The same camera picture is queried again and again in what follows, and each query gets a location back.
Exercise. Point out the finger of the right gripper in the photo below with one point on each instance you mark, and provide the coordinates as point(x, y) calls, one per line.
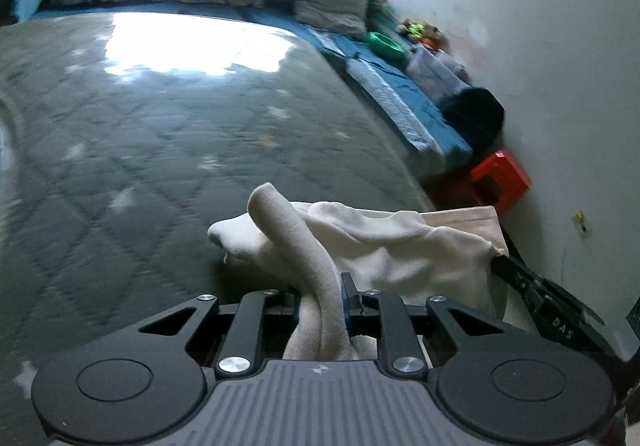
point(512, 272)

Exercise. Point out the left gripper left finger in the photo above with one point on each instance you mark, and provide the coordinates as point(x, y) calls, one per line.
point(144, 381)

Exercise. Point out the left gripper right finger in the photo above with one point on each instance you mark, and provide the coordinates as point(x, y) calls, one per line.
point(490, 380)

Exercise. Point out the cream white sweater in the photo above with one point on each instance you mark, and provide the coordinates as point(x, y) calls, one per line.
point(414, 255)

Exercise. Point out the red plastic stool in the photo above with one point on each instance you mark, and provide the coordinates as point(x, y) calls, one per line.
point(499, 181)

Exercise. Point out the black bag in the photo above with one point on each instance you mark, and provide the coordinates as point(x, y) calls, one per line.
point(476, 115)

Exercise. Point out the clear plastic storage box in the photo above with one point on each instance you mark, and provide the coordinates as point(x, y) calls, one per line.
point(438, 75)

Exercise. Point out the green orange plush toys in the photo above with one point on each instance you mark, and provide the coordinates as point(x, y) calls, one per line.
point(421, 32)

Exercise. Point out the green bowl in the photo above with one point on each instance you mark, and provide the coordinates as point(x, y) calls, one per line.
point(384, 46)

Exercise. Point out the grey quilted star table cover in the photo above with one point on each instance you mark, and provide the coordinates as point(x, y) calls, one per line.
point(123, 137)

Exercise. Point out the grey plain cushion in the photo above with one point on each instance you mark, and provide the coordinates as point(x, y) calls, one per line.
point(342, 16)

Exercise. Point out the white wall socket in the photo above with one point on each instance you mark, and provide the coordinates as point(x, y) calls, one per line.
point(581, 224)

